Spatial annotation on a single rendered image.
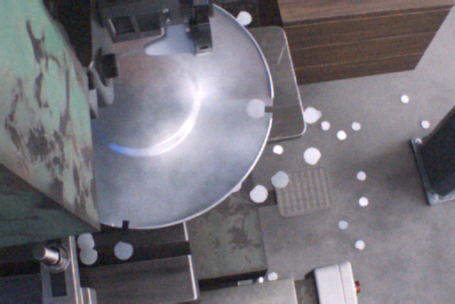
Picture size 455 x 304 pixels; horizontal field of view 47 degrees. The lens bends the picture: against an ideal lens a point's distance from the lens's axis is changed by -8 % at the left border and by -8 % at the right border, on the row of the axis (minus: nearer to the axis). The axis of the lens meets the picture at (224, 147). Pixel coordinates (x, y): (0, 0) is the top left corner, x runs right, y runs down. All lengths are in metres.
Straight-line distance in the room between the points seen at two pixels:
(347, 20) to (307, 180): 0.36
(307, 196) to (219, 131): 0.64
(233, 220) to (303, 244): 0.67
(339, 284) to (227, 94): 0.29
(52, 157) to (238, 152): 0.38
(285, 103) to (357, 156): 0.83
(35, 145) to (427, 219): 1.30
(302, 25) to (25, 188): 1.02
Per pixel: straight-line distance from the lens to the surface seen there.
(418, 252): 1.44
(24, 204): 0.24
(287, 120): 0.62
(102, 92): 0.49
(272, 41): 0.66
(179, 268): 0.66
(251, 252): 0.72
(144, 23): 0.43
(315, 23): 1.20
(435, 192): 1.46
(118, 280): 0.68
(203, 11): 0.42
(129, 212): 0.60
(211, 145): 0.61
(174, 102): 0.62
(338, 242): 1.39
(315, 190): 1.24
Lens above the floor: 1.36
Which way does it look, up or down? 72 degrees down
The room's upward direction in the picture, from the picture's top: 7 degrees counter-clockwise
